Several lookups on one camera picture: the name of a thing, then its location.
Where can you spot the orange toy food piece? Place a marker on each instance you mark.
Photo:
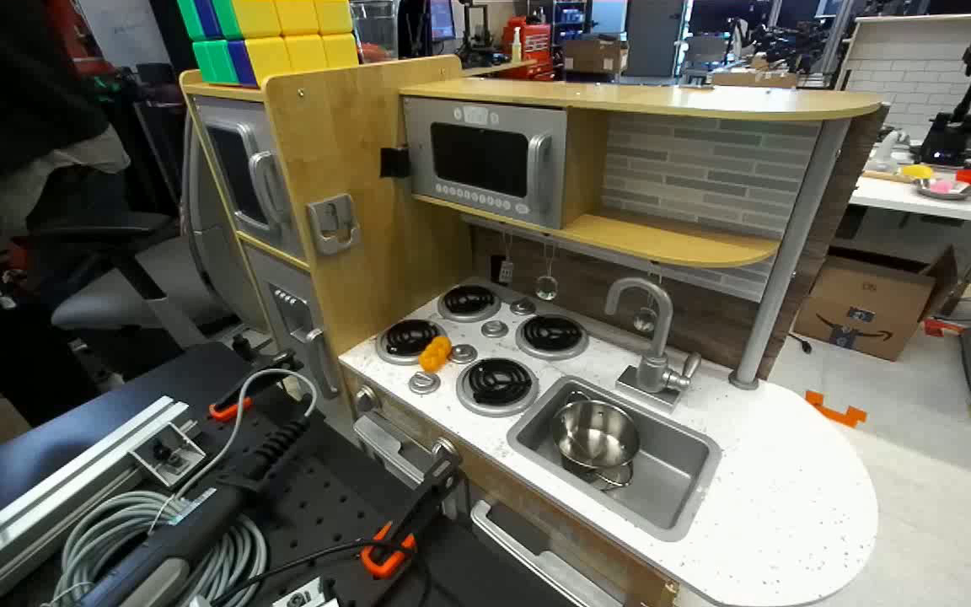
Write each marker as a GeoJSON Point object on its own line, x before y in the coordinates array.
{"type": "Point", "coordinates": [436, 354]}

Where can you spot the black coil stove burner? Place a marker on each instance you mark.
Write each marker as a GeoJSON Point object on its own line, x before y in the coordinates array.
{"type": "Point", "coordinates": [468, 300]}
{"type": "Point", "coordinates": [550, 333]}
{"type": "Point", "coordinates": [406, 339]}
{"type": "Point", "coordinates": [497, 385]}

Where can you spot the grey stove knob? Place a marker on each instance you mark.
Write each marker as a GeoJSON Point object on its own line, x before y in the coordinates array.
{"type": "Point", "coordinates": [461, 350]}
{"type": "Point", "coordinates": [422, 382]}
{"type": "Point", "coordinates": [524, 305]}
{"type": "Point", "coordinates": [492, 329]}

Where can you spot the silver metal pot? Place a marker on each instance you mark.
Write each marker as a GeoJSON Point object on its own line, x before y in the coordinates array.
{"type": "Point", "coordinates": [597, 440]}

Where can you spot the grey sink basin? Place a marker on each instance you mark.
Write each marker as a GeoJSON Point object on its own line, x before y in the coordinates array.
{"type": "Point", "coordinates": [674, 476]}

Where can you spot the toy stove top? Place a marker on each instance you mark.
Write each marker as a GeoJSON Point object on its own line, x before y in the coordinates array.
{"type": "Point", "coordinates": [777, 493]}

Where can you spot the silver toy microwave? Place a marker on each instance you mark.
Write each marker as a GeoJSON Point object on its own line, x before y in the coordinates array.
{"type": "Point", "coordinates": [485, 159]}

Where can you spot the grey oven dial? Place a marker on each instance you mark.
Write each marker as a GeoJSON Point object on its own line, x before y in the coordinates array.
{"type": "Point", "coordinates": [442, 451]}
{"type": "Point", "coordinates": [369, 400]}

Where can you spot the silver toy faucet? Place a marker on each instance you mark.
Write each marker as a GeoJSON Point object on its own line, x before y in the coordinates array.
{"type": "Point", "coordinates": [656, 339]}

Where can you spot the grey plain cabinet door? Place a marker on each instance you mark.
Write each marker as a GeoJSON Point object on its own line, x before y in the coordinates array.
{"type": "Point", "coordinates": [270, 293]}

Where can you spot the wooden toy kitchen unit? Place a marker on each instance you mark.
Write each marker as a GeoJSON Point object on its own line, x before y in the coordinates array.
{"type": "Point", "coordinates": [339, 147]}

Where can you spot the grey tile backsplash panel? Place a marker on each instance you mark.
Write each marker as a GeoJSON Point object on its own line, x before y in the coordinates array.
{"type": "Point", "coordinates": [690, 169]}

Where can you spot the red box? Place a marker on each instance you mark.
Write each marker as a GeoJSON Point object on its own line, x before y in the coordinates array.
{"type": "Point", "coordinates": [532, 40]}

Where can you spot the black orange bar clamp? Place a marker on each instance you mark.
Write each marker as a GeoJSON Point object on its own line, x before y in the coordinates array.
{"type": "Point", "coordinates": [388, 555]}
{"type": "Point", "coordinates": [227, 410]}

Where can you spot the grey support pole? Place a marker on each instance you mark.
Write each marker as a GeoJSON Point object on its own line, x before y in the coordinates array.
{"type": "Point", "coordinates": [783, 257]}

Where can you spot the grey windowed cabinet door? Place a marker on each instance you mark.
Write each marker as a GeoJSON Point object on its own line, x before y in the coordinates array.
{"type": "Point", "coordinates": [207, 122]}

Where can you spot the grey office chair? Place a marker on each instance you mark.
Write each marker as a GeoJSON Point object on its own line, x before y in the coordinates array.
{"type": "Point", "coordinates": [116, 300]}

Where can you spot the brown cardboard shipping box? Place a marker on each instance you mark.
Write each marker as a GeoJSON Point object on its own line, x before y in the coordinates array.
{"type": "Point", "coordinates": [862, 308]}

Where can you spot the white work table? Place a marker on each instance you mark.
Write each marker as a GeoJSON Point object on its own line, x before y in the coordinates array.
{"type": "Point", "coordinates": [900, 200]}

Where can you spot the white tile pattern board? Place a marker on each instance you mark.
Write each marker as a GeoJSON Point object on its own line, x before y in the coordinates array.
{"type": "Point", "coordinates": [900, 67]}

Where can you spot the black equipment stand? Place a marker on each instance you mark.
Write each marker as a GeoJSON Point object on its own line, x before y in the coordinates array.
{"type": "Point", "coordinates": [960, 105]}

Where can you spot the small black wall clip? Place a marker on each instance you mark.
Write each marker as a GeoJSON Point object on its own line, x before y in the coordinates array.
{"type": "Point", "coordinates": [394, 161]}

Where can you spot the grey plastic wall bracket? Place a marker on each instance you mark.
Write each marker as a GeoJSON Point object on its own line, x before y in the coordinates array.
{"type": "Point", "coordinates": [331, 223]}

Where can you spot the orange floor bracket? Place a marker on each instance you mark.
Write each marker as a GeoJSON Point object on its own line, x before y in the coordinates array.
{"type": "Point", "coordinates": [832, 413]}

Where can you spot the aluminium extrusion rail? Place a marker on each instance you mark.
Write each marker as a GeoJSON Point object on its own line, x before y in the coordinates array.
{"type": "Point", "coordinates": [59, 487]}

